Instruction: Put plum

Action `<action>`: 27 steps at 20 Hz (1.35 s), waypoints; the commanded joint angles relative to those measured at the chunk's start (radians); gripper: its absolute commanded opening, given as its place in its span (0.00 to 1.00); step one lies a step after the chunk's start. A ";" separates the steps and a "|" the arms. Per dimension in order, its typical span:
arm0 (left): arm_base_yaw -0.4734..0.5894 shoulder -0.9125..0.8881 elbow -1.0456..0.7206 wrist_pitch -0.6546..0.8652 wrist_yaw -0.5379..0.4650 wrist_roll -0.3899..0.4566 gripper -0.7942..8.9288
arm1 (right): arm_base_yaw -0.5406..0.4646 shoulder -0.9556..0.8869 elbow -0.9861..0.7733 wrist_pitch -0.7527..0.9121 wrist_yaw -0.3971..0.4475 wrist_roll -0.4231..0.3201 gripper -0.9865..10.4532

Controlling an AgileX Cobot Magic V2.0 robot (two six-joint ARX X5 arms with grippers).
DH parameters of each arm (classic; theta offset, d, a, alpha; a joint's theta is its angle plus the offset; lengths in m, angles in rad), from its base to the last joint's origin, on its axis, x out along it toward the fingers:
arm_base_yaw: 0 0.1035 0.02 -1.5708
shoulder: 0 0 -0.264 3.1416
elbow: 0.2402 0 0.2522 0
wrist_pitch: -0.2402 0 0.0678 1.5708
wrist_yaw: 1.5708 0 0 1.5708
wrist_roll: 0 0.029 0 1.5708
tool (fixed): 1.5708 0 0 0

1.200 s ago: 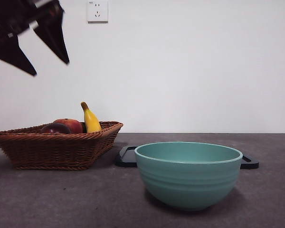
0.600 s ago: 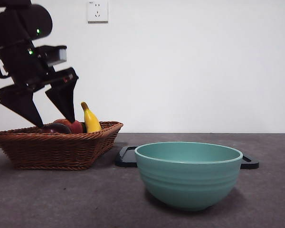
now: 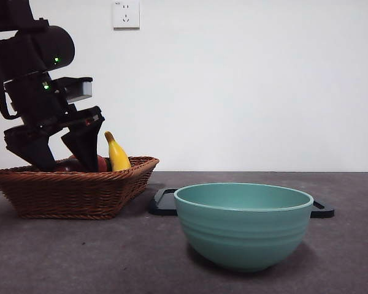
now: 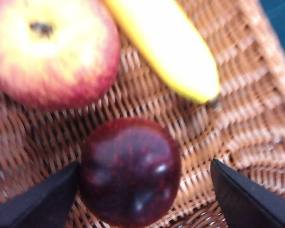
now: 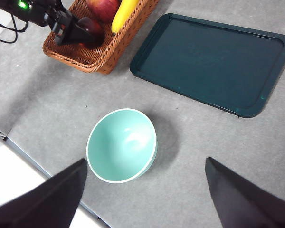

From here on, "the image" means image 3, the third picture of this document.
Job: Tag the white wall socket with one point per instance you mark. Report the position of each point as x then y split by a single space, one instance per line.
126 15

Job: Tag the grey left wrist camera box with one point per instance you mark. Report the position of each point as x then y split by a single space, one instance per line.
76 88

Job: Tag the green avocado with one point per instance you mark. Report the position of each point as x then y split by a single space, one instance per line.
108 165

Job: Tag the dark red plum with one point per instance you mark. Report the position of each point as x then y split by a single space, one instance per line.
69 166

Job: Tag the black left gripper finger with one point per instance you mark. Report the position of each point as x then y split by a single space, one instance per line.
33 153
84 147

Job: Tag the teal ceramic bowl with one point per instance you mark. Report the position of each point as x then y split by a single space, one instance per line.
242 232

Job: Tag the yellow banana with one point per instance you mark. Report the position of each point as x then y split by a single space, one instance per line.
118 156

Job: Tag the brown woven wicker basket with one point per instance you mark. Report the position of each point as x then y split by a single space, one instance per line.
70 196

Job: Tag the dark rectangular tray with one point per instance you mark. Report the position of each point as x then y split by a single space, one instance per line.
163 205

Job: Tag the red and yellow apple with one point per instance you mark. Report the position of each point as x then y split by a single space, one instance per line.
101 163

